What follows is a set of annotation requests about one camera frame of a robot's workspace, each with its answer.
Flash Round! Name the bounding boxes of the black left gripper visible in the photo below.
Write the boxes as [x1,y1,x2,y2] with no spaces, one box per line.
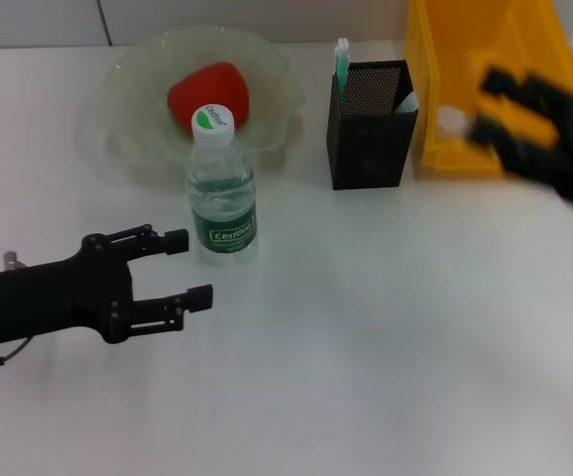
[0,223,214,346]

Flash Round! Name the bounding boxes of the white plastic bag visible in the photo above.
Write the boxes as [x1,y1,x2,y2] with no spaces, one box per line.
[437,105,470,139]

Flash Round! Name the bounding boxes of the clear green-label water bottle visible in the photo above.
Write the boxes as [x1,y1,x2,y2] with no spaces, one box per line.
[186,103,259,267]

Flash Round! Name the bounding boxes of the grey pen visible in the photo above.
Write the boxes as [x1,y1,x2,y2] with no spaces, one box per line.
[393,90,420,115]

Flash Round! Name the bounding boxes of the red-orange fruit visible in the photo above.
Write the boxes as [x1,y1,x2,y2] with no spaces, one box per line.
[167,61,251,139]

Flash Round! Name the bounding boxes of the green utility knife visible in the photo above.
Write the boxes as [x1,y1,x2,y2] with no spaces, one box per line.
[334,38,352,90]

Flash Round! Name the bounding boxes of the pale green glass fruit plate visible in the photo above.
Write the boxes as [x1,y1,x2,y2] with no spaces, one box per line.
[98,27,307,185]

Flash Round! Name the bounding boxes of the black mesh pen holder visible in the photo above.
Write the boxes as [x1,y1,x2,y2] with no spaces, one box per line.
[324,59,420,191]

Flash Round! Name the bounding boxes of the yellow plastic bin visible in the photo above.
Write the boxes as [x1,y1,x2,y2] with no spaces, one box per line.
[403,0,573,179]

